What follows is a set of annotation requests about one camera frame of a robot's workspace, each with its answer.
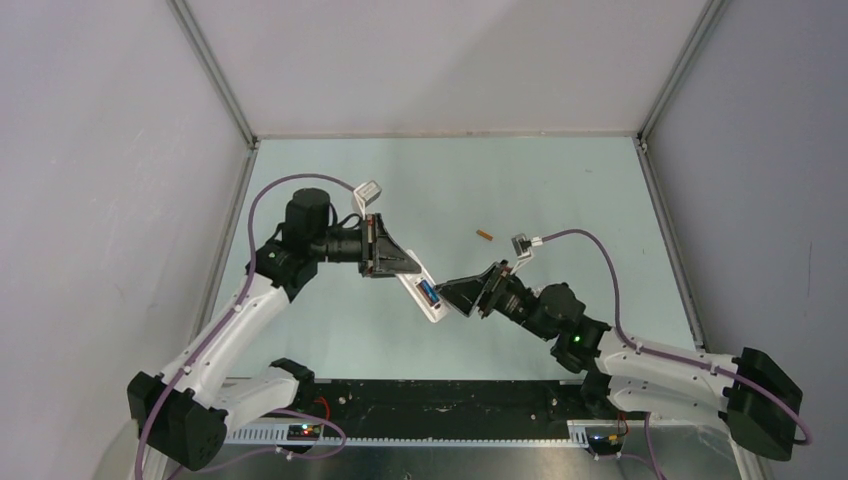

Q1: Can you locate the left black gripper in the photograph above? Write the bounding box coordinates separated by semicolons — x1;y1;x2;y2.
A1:
311;213;420;279

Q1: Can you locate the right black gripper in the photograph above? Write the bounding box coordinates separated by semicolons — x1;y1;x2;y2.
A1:
434;260;554;342

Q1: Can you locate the blue AAA battery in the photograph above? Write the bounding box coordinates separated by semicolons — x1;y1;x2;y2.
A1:
417;279;440;309

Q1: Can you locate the white AC remote control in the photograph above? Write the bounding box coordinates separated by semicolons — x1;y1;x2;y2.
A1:
396;249;451;324

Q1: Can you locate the orange AAA battery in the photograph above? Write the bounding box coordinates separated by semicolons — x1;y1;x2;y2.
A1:
475;229;494;241

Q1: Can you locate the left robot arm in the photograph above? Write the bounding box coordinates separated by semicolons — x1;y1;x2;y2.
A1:
127;188;422;471

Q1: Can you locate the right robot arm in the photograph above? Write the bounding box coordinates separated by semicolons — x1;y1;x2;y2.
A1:
435;262;803;461

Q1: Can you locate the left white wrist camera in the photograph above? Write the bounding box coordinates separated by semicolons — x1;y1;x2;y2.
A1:
352;180;383;216

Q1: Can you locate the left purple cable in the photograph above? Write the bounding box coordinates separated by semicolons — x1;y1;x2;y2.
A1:
132;173;359;480

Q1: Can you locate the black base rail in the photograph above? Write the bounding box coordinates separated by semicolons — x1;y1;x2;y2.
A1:
225;378;753;448

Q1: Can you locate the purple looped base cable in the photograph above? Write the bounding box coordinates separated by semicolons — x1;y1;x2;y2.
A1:
165;410;349;478

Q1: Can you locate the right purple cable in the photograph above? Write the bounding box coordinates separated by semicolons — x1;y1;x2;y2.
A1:
539;229;814;446

